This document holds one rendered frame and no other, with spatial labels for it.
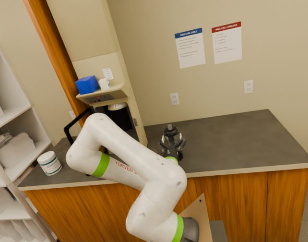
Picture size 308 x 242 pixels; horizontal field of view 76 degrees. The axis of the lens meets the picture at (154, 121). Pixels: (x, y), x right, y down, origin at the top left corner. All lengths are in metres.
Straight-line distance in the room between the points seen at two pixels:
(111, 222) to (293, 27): 2.06
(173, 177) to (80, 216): 1.36
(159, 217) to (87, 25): 1.12
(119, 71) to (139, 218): 0.93
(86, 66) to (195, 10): 0.89
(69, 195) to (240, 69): 1.70
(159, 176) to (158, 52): 1.22
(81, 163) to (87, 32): 0.81
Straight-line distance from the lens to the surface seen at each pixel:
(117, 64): 1.35
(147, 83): 1.80
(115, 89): 1.28
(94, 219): 1.92
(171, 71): 1.75
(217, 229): 1.07
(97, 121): 0.88
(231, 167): 1.33
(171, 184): 0.69
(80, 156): 0.92
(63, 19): 1.44
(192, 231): 0.83
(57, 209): 1.99
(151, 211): 0.72
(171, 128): 1.31
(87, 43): 1.40
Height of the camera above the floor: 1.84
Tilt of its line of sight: 27 degrees down
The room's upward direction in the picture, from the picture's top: 15 degrees counter-clockwise
